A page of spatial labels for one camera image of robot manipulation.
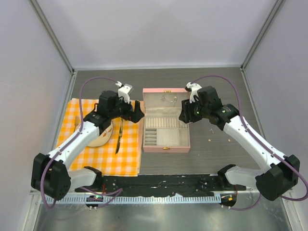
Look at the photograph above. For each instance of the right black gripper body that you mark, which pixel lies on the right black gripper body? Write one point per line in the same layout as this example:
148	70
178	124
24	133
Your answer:
193	111

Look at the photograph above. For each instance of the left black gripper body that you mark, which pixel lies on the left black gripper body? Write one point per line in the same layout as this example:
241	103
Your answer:
121	109

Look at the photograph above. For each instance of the pink jewelry box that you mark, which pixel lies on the pink jewelry box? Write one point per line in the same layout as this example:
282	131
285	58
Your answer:
163	131

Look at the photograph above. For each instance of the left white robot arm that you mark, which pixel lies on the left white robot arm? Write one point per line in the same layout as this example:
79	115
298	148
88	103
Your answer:
50	173

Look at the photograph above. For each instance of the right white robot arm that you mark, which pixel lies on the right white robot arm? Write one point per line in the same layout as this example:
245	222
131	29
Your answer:
276	173

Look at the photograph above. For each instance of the gold black knife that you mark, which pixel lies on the gold black knife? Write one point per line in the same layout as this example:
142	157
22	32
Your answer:
119	136

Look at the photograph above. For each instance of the bird pattern ceramic plate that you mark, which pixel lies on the bird pattern ceramic plate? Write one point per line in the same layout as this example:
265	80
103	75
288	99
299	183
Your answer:
102	139

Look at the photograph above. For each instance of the yellow checkered cloth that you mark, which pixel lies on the yellow checkered cloth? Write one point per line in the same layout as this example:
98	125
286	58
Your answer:
104	158

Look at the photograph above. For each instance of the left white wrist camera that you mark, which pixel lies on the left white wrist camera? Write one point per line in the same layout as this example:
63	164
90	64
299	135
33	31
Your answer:
124	91

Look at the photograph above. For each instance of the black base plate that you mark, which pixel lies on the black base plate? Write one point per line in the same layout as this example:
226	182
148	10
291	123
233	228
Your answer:
189	185

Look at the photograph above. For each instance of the slotted white cable duct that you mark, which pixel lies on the slotted white cable duct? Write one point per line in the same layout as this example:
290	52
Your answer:
83	198

